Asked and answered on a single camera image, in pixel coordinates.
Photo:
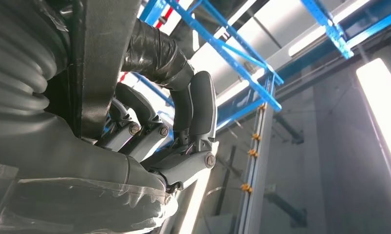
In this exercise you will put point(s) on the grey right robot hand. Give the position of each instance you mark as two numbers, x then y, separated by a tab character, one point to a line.
69	181

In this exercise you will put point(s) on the red barrier belt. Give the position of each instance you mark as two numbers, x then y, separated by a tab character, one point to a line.
164	17

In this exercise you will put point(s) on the blue wheeled shelf rack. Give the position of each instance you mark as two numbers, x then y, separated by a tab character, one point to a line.
227	55

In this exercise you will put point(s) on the aluminium profile post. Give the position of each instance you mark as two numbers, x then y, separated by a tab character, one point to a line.
259	193

